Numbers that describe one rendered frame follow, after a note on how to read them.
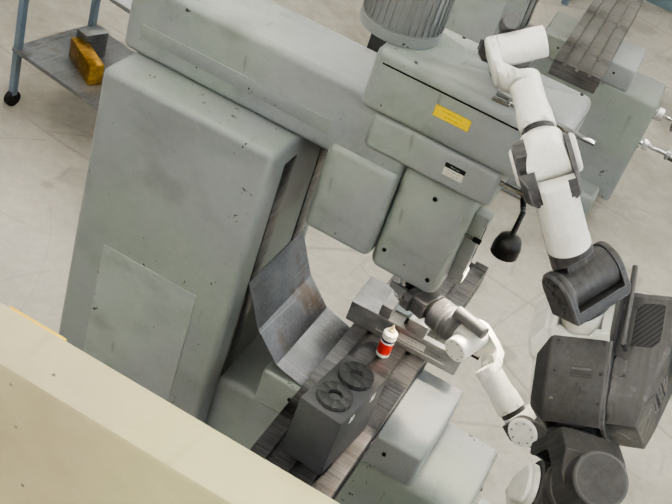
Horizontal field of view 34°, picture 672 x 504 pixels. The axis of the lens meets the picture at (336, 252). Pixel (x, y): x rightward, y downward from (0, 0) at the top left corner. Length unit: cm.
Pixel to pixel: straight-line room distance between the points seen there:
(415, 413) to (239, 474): 224
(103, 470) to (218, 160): 185
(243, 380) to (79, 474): 225
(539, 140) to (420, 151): 50
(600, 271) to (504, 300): 291
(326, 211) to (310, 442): 57
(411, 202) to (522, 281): 272
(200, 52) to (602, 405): 128
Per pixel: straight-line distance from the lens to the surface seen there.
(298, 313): 317
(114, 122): 287
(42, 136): 532
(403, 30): 254
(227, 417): 327
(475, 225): 274
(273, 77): 271
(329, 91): 265
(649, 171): 680
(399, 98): 255
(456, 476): 319
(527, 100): 220
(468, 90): 249
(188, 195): 283
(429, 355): 315
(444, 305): 285
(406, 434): 306
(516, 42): 228
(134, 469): 92
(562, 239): 221
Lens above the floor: 297
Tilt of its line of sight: 36 degrees down
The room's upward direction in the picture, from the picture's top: 20 degrees clockwise
